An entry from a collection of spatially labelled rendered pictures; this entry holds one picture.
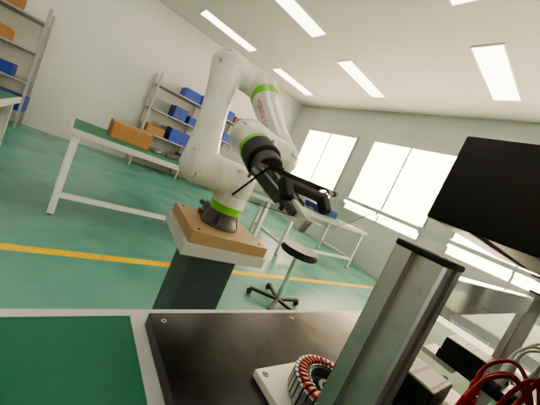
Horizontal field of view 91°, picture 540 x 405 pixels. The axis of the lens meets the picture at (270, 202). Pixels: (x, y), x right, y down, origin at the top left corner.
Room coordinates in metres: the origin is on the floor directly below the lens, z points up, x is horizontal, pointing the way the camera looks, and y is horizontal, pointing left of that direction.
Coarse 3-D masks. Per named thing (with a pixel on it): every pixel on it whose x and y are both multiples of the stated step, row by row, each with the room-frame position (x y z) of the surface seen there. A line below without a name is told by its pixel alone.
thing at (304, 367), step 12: (300, 360) 0.38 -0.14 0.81; (312, 360) 0.39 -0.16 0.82; (324, 360) 0.40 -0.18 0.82; (300, 372) 0.35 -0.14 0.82; (312, 372) 0.38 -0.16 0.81; (324, 372) 0.39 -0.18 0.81; (288, 384) 0.36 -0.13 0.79; (300, 384) 0.33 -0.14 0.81; (312, 384) 0.34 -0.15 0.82; (324, 384) 0.37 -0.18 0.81; (300, 396) 0.33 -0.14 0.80; (312, 396) 0.32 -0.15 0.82
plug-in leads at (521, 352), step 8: (536, 344) 0.42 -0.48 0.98; (520, 352) 0.43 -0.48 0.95; (528, 352) 0.39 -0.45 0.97; (536, 352) 0.39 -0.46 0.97; (504, 368) 0.40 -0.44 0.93; (512, 368) 0.39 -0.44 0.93; (536, 368) 0.38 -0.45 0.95; (528, 376) 0.38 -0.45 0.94; (536, 376) 0.40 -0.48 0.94; (496, 384) 0.40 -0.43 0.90; (520, 392) 0.38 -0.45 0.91
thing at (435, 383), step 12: (420, 360) 0.32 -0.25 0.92; (408, 372) 0.28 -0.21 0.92; (420, 372) 0.29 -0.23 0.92; (432, 372) 0.30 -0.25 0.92; (408, 384) 0.27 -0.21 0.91; (420, 384) 0.26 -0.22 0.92; (432, 384) 0.27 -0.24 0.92; (444, 384) 0.28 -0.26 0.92; (396, 396) 0.27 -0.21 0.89; (408, 396) 0.27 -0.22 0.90; (420, 396) 0.26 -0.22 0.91; (432, 396) 0.25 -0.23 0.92; (444, 396) 0.29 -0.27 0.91
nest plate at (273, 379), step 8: (264, 368) 0.38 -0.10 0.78; (272, 368) 0.39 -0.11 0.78; (280, 368) 0.39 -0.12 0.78; (288, 368) 0.40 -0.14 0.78; (256, 376) 0.36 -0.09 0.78; (264, 376) 0.36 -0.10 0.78; (272, 376) 0.37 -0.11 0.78; (280, 376) 0.38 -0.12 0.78; (288, 376) 0.38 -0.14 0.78; (264, 384) 0.35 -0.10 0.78; (272, 384) 0.35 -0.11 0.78; (280, 384) 0.36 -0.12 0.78; (264, 392) 0.34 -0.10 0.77; (272, 392) 0.34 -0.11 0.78; (280, 392) 0.35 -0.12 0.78; (288, 392) 0.35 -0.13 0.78; (272, 400) 0.33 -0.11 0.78; (280, 400) 0.33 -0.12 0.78; (288, 400) 0.34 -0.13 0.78
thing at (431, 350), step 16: (448, 336) 0.46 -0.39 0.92; (432, 352) 0.46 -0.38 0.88; (448, 352) 0.44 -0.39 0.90; (464, 352) 0.43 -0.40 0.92; (480, 352) 0.45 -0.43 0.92; (448, 368) 0.44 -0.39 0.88; (464, 368) 0.42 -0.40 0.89; (480, 368) 0.41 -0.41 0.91; (496, 400) 0.38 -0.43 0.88; (512, 400) 0.37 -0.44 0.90
